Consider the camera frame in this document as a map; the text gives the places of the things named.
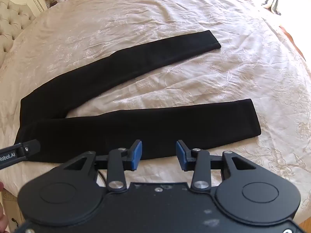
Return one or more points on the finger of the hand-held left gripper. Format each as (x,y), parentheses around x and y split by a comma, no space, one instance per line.
(32,146)

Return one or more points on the cream embroidered bedspread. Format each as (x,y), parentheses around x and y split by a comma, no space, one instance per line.
(170,17)

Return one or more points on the black pants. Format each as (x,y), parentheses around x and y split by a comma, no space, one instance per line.
(136,60)

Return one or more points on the person's left hand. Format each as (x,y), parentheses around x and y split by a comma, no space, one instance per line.
(3,214)

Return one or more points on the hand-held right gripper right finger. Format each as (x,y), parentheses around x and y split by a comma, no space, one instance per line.
(181,156)

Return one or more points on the cream tufted headboard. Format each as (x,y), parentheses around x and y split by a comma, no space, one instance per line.
(14,21)

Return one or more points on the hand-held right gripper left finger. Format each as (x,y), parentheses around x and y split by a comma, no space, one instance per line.
(136,156)

